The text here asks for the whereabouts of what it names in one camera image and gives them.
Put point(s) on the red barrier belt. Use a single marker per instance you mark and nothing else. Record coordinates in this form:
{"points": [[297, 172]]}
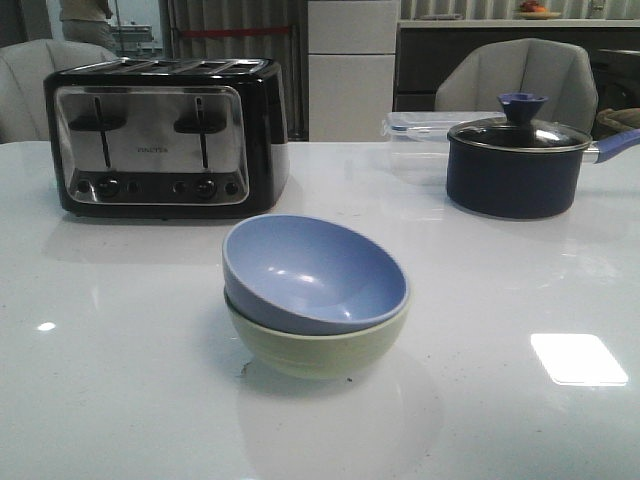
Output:
{"points": [[241, 32]]}

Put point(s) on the glass pot lid blue knob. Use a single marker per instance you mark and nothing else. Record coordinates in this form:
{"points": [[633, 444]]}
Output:
{"points": [[520, 129]]}

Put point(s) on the grey chair at left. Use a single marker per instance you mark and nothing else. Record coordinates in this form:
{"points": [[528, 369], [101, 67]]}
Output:
{"points": [[24, 68]]}

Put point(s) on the tan cushion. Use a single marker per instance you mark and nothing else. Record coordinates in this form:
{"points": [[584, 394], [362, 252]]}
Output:
{"points": [[611, 122]]}

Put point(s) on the dark kitchen counter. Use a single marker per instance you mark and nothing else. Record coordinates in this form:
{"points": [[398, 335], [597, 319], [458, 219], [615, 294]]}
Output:
{"points": [[428, 51]]}

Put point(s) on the blue saucepan with handle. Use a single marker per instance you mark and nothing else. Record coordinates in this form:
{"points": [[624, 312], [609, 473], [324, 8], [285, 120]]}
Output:
{"points": [[524, 184]]}

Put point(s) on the grey upholstered chair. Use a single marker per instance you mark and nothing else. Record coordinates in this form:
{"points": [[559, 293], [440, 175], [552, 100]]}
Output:
{"points": [[559, 71]]}

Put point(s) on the wooden fruit plate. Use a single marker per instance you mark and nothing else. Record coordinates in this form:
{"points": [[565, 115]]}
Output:
{"points": [[534, 10]]}

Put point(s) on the person in background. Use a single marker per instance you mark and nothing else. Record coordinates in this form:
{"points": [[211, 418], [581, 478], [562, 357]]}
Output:
{"points": [[87, 21]]}

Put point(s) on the white refrigerator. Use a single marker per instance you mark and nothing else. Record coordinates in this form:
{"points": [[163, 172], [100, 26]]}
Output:
{"points": [[351, 64]]}

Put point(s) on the clear plastic food container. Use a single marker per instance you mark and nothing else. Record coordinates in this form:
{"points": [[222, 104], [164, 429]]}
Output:
{"points": [[419, 148]]}

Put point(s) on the black silver toaster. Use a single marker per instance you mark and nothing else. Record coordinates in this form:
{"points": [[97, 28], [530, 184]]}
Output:
{"points": [[169, 138]]}

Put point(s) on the blue bowl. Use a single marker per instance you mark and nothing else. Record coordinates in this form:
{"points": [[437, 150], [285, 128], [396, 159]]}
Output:
{"points": [[308, 276]]}

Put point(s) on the metal barrier post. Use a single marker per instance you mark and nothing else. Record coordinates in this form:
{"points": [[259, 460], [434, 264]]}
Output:
{"points": [[174, 30]]}

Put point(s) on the green bowl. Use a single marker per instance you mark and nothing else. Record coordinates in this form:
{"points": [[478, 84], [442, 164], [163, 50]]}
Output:
{"points": [[318, 357]]}

